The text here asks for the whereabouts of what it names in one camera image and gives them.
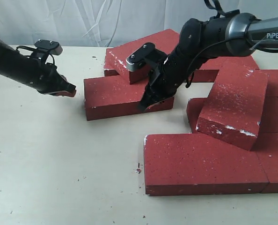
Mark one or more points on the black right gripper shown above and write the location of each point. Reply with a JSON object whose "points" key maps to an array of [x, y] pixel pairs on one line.
{"points": [[164, 81]]}

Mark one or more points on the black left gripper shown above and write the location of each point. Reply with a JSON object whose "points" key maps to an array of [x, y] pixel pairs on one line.
{"points": [[46, 80]]}

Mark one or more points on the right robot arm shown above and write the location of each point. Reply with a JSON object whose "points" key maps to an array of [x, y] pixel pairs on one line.
{"points": [[227, 34]]}

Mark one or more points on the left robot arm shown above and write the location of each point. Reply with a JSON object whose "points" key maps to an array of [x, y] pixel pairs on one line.
{"points": [[29, 66]]}

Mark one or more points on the red brick back left base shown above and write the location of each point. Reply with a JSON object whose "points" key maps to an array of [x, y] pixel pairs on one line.
{"points": [[109, 70]]}

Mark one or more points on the red brick base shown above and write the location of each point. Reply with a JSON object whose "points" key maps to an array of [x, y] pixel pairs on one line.
{"points": [[208, 72], [109, 70]]}

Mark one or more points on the red brick back right base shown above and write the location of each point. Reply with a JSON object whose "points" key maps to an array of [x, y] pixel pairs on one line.
{"points": [[208, 72]]}

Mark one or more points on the red brick stacked top back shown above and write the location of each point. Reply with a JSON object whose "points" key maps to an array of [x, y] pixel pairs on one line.
{"points": [[164, 41]]}

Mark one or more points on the red brick middle row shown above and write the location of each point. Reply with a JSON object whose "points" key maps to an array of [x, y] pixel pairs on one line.
{"points": [[269, 120]]}

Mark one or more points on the red brick right second row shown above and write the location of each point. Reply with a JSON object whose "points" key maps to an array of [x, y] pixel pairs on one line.
{"points": [[272, 87]]}

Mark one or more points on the white backdrop cloth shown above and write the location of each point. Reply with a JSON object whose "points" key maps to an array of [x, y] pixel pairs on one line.
{"points": [[98, 23]]}

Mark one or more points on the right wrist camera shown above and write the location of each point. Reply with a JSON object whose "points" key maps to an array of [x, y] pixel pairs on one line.
{"points": [[140, 57]]}

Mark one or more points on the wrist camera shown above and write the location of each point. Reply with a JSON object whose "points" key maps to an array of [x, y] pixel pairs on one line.
{"points": [[52, 47], [140, 57]]}

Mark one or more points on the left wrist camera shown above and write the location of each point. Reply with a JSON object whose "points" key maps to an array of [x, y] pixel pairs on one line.
{"points": [[52, 47]]}

